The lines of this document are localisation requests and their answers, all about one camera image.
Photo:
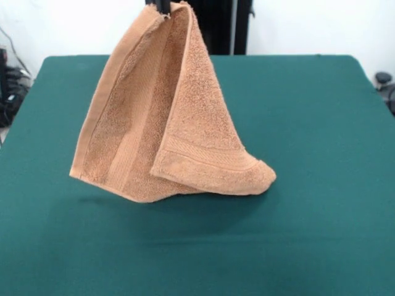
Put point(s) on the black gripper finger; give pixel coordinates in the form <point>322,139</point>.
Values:
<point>163,7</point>
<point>150,2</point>

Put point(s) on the tan terry towel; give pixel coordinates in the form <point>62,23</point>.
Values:
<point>154,123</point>

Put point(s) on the black bag pile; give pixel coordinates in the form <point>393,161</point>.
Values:
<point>15,92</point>

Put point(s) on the black case with red mark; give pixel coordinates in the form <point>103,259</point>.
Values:
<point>2,71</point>

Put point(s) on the dark green table cloth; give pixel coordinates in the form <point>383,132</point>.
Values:
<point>308,185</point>

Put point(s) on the black round chair part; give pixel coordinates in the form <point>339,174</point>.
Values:
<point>384,78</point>

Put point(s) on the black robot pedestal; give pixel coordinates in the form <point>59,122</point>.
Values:
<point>222,27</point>

